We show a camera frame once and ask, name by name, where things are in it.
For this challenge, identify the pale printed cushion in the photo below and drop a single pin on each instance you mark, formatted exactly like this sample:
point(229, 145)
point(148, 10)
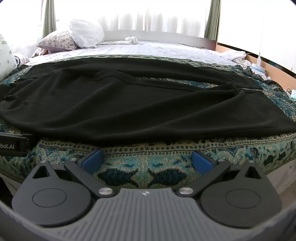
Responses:
point(5, 58)

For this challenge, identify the floral pillow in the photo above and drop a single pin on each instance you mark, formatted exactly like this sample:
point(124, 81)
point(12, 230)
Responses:
point(57, 40)

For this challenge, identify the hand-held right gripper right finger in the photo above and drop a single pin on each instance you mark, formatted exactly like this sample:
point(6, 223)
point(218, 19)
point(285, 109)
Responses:
point(203, 162)

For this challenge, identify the small white cloth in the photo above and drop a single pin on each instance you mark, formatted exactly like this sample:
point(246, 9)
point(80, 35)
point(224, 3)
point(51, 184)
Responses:
point(131, 40)

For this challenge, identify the teal patterned blanket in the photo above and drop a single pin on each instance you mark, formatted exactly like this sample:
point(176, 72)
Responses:
point(150, 166)

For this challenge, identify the crumpled white cloth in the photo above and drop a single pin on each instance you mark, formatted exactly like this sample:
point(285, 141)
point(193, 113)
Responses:
point(235, 56)

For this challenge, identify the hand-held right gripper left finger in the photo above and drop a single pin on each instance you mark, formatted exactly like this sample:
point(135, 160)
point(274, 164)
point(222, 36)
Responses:
point(92, 160)

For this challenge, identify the white sheer curtain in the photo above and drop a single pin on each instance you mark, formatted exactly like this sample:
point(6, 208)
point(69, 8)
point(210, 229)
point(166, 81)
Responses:
point(138, 16)

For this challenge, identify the black pants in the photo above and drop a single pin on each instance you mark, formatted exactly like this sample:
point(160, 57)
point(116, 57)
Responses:
point(138, 104)

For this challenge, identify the white pillow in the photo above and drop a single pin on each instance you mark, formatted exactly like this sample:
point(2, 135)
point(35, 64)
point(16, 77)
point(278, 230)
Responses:
point(85, 32)

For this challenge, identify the green curtain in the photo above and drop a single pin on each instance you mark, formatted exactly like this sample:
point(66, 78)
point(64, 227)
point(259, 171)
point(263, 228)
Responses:
point(49, 18)
point(212, 20)

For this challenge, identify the grey headboard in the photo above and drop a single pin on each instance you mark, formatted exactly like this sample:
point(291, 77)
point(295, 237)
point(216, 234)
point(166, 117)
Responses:
point(173, 37)

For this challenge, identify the black white printed cloth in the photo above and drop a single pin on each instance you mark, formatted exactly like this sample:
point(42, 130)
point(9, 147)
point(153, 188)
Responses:
point(20, 59)

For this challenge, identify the white bed sheet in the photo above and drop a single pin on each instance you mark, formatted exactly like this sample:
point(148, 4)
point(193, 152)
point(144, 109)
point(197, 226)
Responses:
point(161, 49)

